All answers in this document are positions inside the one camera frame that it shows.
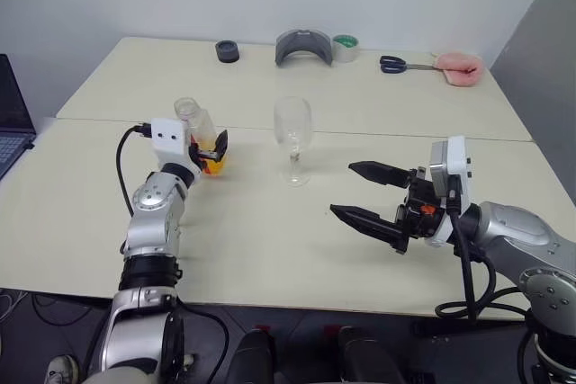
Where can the plastic bottle with orange juice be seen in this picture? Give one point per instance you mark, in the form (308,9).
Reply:
(202,125)

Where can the clear tape roll green core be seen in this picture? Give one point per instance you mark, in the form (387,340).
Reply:
(346,56)

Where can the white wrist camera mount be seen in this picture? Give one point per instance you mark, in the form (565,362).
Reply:
(168,145)
(456,154)

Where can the grey curved visor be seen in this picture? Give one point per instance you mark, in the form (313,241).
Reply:
(285,49)

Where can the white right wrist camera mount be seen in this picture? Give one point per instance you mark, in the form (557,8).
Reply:
(456,154)

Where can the clear wine glass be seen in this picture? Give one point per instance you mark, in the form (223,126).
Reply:
(292,123)

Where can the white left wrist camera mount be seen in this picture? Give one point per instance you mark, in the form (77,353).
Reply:
(168,145)

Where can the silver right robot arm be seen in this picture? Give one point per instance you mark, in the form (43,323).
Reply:
(517,231)

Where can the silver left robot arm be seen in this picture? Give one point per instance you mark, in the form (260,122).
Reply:
(153,222)

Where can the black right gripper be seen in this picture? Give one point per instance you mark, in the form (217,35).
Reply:
(418,195)

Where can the dark rounded shape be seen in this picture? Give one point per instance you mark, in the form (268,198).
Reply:
(254,357)
(360,357)

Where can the dark laptop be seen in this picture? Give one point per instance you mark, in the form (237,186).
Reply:
(11,100)

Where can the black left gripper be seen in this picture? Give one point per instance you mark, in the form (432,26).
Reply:
(195,154)

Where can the pink cloth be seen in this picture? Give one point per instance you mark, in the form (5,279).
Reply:
(459,70)

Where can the white sneaker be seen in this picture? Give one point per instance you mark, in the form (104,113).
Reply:
(60,368)

